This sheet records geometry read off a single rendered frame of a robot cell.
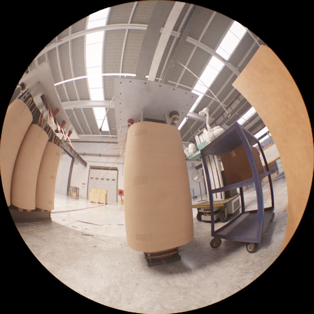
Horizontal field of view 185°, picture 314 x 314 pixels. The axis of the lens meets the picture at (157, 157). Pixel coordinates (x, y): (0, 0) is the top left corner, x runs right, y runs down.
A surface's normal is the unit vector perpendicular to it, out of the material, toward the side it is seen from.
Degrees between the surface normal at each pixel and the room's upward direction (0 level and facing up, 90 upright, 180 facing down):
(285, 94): 90
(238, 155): 90
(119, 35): 174
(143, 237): 90
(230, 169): 90
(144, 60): 180
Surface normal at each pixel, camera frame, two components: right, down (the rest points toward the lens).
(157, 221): 0.29, -0.40
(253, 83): -0.96, -0.05
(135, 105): 0.07, 0.91
